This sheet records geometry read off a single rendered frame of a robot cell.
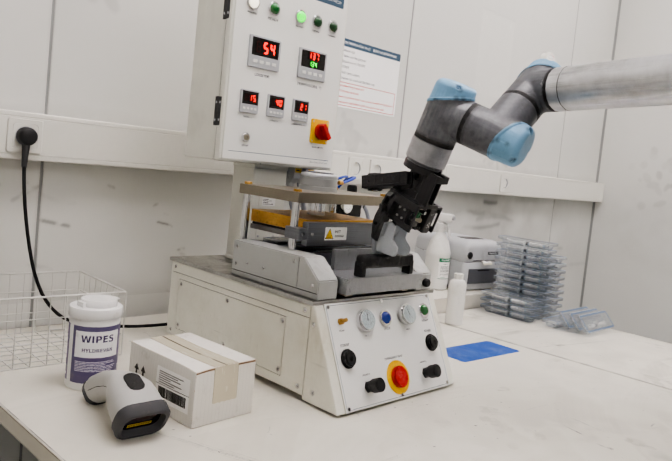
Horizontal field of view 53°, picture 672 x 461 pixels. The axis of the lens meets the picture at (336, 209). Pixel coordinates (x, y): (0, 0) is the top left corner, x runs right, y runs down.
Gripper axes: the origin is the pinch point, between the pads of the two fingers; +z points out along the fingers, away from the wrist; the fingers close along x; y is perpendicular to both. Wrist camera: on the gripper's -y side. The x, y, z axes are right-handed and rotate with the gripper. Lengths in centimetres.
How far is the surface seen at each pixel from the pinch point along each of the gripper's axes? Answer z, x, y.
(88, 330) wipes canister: 21, -46, -14
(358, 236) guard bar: 0.4, 2.6, -8.0
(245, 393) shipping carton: 20.4, -29.2, 7.8
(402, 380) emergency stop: 17.1, -0.2, 16.3
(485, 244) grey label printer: 18, 99, -33
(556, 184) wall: 5, 192, -63
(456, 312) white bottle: 28, 62, -13
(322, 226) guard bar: -1.5, -7.8, -8.7
